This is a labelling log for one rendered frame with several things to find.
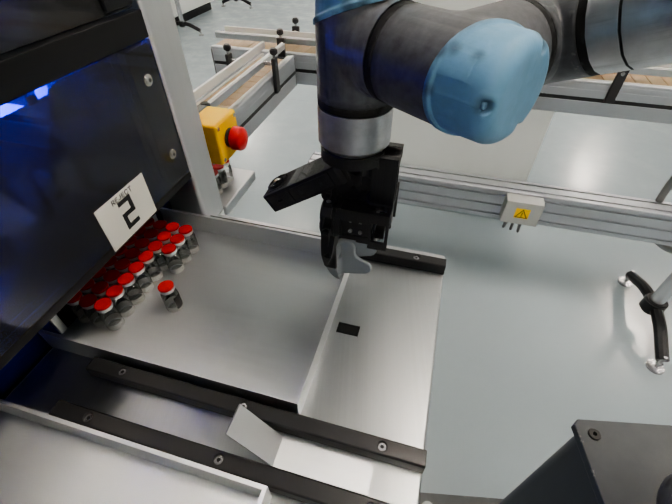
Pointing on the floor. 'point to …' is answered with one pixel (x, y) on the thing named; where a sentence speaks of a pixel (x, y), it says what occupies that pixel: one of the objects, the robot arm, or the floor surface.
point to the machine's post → (182, 110)
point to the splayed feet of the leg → (652, 321)
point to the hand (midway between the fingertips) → (334, 269)
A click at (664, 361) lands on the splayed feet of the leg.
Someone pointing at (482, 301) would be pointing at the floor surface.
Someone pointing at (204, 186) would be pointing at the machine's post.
